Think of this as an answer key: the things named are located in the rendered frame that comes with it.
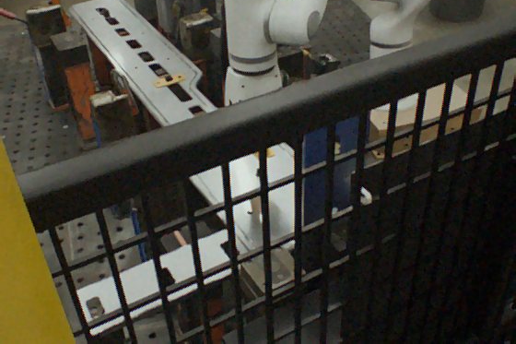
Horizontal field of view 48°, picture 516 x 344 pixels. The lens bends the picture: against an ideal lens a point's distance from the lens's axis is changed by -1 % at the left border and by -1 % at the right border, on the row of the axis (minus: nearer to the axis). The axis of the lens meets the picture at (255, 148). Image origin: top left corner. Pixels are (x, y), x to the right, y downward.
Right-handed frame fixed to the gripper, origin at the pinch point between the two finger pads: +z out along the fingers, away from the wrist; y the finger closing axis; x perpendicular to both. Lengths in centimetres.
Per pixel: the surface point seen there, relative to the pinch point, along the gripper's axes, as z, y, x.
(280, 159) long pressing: 9.5, -6.5, -2.3
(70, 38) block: 7, 16, -82
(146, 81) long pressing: 10, 5, -50
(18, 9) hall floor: 110, -3, -407
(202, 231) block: 11.5, 15.9, 6.7
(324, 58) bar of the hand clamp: -11.4, -16.2, -1.2
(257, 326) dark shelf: 6.5, 19.4, 33.7
